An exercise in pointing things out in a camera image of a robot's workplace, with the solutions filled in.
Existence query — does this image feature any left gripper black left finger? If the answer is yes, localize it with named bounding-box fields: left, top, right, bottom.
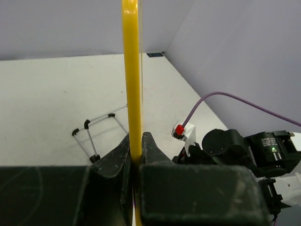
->
left=0, top=137, right=132, bottom=226

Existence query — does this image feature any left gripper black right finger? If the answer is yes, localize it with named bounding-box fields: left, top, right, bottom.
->
left=139, top=132, right=270, bottom=226

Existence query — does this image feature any yellow framed whiteboard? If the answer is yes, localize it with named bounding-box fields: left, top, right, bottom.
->
left=121, top=0, right=142, bottom=226

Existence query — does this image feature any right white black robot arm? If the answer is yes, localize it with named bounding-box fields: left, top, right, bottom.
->
left=171, top=128, right=301, bottom=214

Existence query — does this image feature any blue label sticker right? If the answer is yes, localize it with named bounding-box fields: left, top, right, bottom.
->
left=146, top=52, right=164, bottom=57

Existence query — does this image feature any metal wire whiteboard stand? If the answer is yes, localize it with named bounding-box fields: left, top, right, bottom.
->
left=71, top=104, right=128, bottom=164

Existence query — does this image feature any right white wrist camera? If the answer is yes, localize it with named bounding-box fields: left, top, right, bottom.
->
left=171, top=121, right=196, bottom=157

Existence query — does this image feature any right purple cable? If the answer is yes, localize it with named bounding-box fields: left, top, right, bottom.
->
left=182, top=91, right=301, bottom=129

